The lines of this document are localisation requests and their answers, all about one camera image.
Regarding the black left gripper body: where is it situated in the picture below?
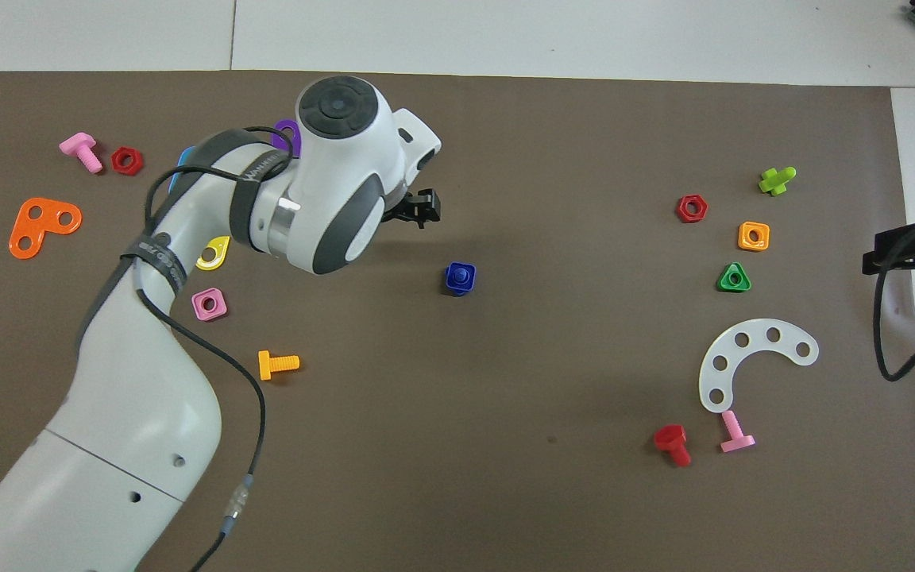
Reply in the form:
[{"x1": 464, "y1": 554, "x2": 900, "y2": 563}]
[{"x1": 382, "y1": 192, "x2": 419, "y2": 226}]

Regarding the blue square plastic nut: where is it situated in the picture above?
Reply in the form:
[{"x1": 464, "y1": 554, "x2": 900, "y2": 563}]
[{"x1": 445, "y1": 261, "x2": 477, "y2": 296}]

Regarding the lime green cross-head screw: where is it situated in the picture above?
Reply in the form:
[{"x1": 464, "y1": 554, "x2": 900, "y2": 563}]
[{"x1": 758, "y1": 166, "x2": 797, "y2": 196}]

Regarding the green triangular plastic nut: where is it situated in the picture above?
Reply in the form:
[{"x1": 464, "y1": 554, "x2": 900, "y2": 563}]
[{"x1": 717, "y1": 262, "x2": 752, "y2": 293}]

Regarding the orange plastic screw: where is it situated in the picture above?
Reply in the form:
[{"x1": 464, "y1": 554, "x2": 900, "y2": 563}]
[{"x1": 257, "y1": 350, "x2": 300, "y2": 381}]

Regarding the pink square plastic nut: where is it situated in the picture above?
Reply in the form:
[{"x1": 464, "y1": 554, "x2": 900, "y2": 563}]
[{"x1": 191, "y1": 288, "x2": 229, "y2": 322}]

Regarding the pink plastic screw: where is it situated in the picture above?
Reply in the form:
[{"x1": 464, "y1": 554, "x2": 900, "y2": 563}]
[
  {"x1": 59, "y1": 133, "x2": 102, "y2": 174},
  {"x1": 720, "y1": 410, "x2": 756, "y2": 454}
]

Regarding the red plastic screw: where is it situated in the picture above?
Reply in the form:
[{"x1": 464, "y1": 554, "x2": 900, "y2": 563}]
[{"x1": 654, "y1": 424, "x2": 693, "y2": 467}]

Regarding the purple four-hole strip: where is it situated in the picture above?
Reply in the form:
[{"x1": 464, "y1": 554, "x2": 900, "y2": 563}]
[{"x1": 273, "y1": 119, "x2": 302, "y2": 156}]

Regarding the yellow three-hole strip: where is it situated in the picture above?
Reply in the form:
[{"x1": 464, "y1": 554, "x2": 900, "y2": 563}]
[{"x1": 195, "y1": 235, "x2": 231, "y2": 272}]

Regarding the brown table mat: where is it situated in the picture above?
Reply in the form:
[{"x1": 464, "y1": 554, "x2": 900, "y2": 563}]
[{"x1": 0, "y1": 70, "x2": 915, "y2": 572}]

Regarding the white curved perforated plate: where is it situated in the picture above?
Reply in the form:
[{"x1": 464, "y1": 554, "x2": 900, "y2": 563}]
[{"x1": 698, "y1": 319, "x2": 820, "y2": 414}]

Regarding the blue two-hole strip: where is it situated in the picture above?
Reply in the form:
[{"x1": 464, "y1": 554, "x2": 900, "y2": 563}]
[{"x1": 168, "y1": 147, "x2": 204, "y2": 195}]

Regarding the orange heart-shaped plate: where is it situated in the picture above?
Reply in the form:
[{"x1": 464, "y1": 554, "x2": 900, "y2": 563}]
[{"x1": 9, "y1": 197, "x2": 83, "y2": 261}]

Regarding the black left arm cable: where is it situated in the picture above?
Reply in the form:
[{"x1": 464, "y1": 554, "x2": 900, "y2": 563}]
[{"x1": 136, "y1": 127, "x2": 299, "y2": 572}]

